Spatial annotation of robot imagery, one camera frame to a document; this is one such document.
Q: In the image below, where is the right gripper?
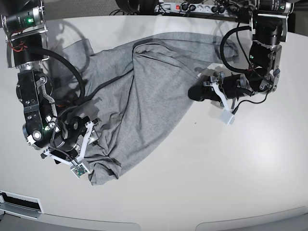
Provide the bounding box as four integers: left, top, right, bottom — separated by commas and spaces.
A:
50, 116, 99, 156

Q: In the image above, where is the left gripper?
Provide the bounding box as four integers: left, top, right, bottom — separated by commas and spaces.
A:
188, 73, 253, 101

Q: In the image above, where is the grey t-shirt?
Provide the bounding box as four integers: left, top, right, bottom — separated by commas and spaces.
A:
56, 32, 240, 186

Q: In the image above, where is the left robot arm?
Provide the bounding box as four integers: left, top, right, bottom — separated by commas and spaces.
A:
180, 0, 294, 102

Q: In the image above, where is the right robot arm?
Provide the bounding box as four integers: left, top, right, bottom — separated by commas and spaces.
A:
0, 0, 94, 161

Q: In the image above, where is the white power strip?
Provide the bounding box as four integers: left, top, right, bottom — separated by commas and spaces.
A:
154, 2, 228, 15

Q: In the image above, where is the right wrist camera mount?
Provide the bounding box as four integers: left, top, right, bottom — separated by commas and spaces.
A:
40, 116, 100, 178

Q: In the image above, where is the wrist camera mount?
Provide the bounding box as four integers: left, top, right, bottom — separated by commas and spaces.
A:
203, 71, 235, 125
40, 116, 100, 178

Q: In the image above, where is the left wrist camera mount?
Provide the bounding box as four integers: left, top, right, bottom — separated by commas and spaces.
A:
203, 71, 235, 125

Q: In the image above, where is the black cable bundle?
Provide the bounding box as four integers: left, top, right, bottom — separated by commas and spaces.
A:
109, 0, 159, 16

